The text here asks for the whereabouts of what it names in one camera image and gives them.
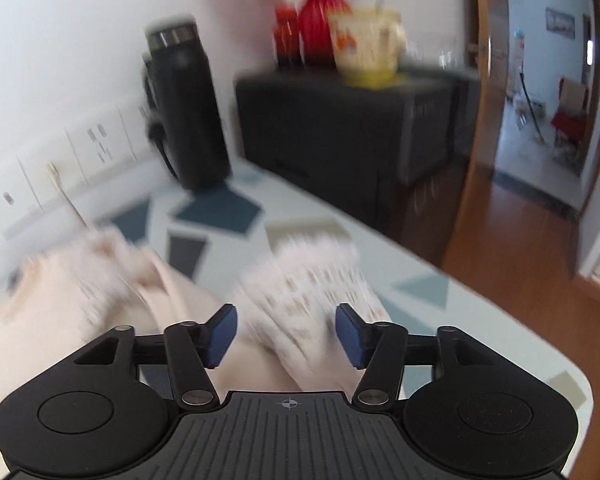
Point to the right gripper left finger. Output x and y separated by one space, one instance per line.
192 349

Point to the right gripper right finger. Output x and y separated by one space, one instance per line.
379 350

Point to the cream lace-trimmed garment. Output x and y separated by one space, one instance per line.
286 305

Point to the geometric patterned tablecloth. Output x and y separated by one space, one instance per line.
480 398

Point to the black cabinet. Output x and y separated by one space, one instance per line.
394 158

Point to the black power plug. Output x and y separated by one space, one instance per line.
156 135

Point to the black thermos bottle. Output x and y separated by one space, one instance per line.
180 93

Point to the red chair in background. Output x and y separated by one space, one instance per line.
571 116

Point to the yellow floral mug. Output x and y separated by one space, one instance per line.
367 45

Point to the red vase with flowers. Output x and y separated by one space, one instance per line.
315 10

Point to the white wall socket panel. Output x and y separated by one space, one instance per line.
72 160

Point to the wooden door frame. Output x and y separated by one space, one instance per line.
480 99

